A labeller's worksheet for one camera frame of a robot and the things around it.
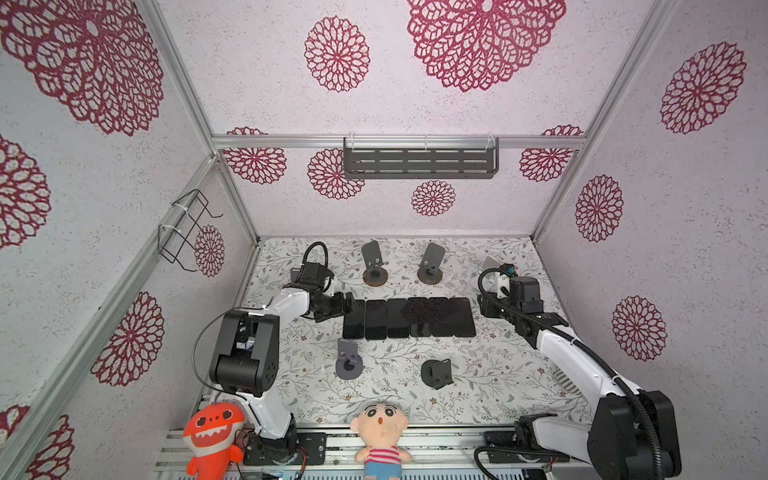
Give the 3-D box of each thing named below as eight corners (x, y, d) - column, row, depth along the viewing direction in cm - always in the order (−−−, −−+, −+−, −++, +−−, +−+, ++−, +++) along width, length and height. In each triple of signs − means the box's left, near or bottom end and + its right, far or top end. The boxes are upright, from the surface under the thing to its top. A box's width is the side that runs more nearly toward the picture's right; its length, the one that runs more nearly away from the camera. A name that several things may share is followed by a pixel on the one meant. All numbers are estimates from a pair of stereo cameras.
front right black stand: (425, 392, 85) (428, 382, 78) (420, 372, 88) (423, 361, 82) (450, 387, 85) (455, 377, 79) (444, 368, 89) (449, 357, 83)
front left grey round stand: (339, 379, 87) (335, 366, 79) (341, 353, 92) (338, 338, 84) (362, 379, 87) (360, 366, 79) (363, 353, 92) (362, 338, 84)
